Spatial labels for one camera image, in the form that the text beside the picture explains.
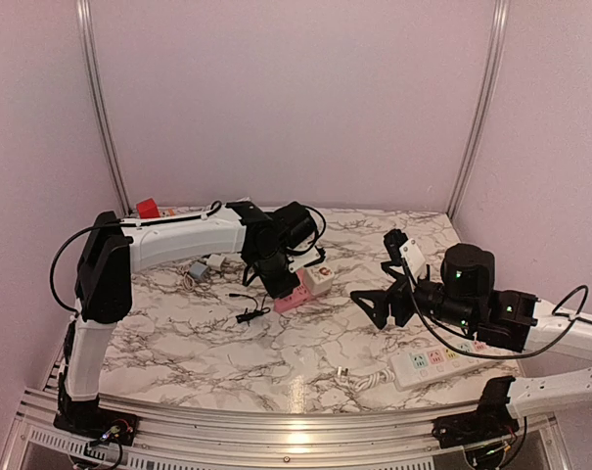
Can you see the white multicolour power strip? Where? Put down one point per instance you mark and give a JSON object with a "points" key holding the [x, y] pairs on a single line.
{"points": [[417, 368]]}

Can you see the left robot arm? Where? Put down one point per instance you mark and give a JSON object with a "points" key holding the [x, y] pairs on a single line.
{"points": [[272, 245]]}

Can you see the aluminium front rail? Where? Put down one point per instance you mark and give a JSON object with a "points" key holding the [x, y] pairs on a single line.
{"points": [[172, 437]]}

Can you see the aluminium frame post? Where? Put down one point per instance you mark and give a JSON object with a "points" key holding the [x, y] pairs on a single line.
{"points": [[493, 61], [89, 50]]}

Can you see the red cube socket adapter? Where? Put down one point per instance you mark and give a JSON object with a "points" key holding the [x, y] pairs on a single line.
{"points": [[148, 209]]}

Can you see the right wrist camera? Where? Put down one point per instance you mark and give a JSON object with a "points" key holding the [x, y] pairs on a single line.
{"points": [[401, 247]]}

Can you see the black power adapter with cable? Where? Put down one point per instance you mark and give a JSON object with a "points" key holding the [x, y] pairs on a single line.
{"points": [[259, 309]]}

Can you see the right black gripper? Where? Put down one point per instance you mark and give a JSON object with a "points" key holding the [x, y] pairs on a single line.
{"points": [[396, 293]]}

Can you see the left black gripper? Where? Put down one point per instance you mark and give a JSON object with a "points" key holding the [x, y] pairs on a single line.
{"points": [[275, 289]]}

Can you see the pink triangular power strip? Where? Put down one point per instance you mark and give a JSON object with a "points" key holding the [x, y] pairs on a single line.
{"points": [[299, 295]]}

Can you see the right aluminium frame post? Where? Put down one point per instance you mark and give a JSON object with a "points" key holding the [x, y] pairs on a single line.
{"points": [[493, 61]]}

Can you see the blue small plug adapter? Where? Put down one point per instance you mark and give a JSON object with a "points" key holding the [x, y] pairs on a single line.
{"points": [[196, 272]]}

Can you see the white cube socket adapter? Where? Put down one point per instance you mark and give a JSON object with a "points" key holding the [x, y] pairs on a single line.
{"points": [[318, 279]]}

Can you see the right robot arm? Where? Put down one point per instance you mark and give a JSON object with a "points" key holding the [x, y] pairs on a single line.
{"points": [[492, 325]]}

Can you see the white small charger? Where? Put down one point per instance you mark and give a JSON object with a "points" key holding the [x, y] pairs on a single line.
{"points": [[215, 262]]}

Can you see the left aluminium frame post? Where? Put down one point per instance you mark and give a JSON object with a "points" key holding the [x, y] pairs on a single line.
{"points": [[89, 50]]}

